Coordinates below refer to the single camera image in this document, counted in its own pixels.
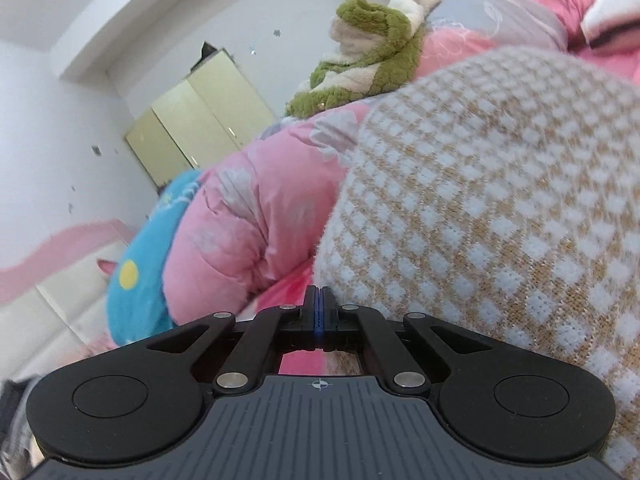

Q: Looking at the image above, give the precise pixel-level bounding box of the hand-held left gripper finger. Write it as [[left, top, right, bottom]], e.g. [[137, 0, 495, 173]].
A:
[[146, 285, 320, 395], [319, 285, 494, 395]]

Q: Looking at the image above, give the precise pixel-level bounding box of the beige white houndstooth coat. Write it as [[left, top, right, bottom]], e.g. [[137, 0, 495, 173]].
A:
[[311, 45, 640, 480]]

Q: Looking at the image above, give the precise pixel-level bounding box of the pink grey leaf-print quilt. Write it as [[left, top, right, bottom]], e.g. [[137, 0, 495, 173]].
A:
[[162, 0, 640, 321]]

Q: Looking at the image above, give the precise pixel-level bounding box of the blue floral quilt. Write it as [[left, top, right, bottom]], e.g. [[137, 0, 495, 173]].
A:
[[104, 169, 205, 347]]

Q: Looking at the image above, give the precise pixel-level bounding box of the pale yellow wardrobe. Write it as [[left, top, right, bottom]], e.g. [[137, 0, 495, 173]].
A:
[[123, 47, 282, 189]]

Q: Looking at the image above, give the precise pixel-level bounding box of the green white fleece garment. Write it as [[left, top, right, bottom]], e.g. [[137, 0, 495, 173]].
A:
[[284, 0, 449, 119]]

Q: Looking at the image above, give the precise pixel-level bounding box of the pink cream padded headboard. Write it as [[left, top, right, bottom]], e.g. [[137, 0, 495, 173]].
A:
[[0, 219, 133, 383]]

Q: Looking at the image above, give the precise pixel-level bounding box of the grey garment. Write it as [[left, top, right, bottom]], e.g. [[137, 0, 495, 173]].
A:
[[0, 377, 38, 480]]

